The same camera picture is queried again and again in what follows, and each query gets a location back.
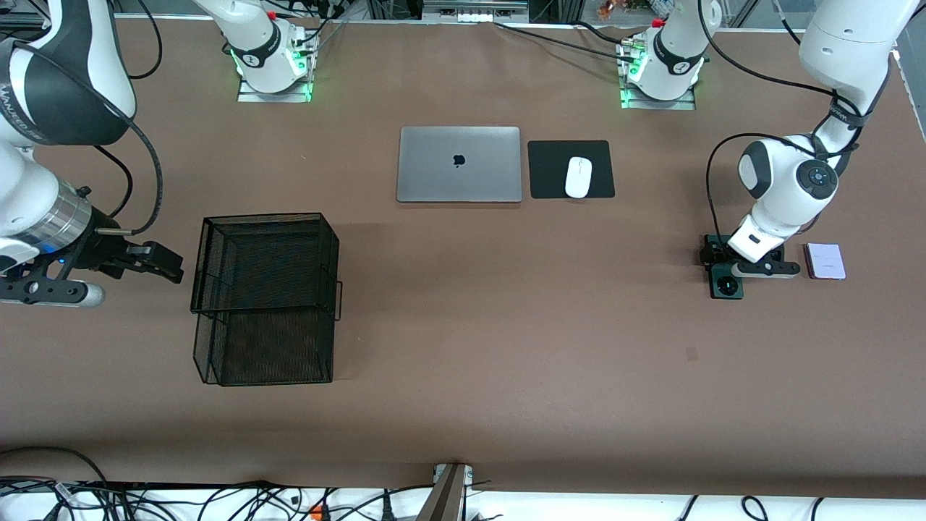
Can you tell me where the black mouse pad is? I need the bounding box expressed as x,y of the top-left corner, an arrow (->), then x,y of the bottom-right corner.
527,140 -> 616,200

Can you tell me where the white computer mouse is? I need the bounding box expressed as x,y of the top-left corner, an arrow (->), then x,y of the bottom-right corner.
564,156 -> 593,199

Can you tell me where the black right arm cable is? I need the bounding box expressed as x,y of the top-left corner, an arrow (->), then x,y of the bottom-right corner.
69,0 -> 164,236

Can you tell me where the black mesh two-tier tray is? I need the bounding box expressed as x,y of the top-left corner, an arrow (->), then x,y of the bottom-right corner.
190,212 -> 343,387

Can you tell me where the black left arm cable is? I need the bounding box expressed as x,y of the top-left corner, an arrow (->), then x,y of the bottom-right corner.
698,14 -> 869,243

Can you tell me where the long black table cable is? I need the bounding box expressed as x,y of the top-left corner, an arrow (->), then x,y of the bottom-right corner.
494,22 -> 637,62

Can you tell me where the silver closed laptop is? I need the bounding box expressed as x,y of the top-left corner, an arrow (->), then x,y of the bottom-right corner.
396,126 -> 522,204

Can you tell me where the light lilac flip phone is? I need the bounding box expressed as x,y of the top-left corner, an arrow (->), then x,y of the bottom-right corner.
804,243 -> 847,281

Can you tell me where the short black table cable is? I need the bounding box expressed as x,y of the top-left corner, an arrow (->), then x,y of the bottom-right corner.
575,20 -> 630,43

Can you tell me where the grey power strip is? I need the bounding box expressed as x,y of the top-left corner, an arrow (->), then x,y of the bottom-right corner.
422,0 -> 530,24

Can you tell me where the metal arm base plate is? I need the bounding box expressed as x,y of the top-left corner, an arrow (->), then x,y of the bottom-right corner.
619,40 -> 697,111
237,43 -> 313,103

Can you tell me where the thick black looped cable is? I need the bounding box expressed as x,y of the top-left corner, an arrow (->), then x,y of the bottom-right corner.
0,446 -> 109,484

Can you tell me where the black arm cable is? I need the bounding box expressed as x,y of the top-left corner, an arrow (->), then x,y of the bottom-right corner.
698,14 -> 869,243
69,0 -> 164,236

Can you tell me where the grey metal camera bracket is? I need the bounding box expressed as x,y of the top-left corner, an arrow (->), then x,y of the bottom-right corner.
416,463 -> 475,521

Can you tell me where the teal green smartphone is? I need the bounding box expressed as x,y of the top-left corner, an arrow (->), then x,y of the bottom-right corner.
709,263 -> 745,300

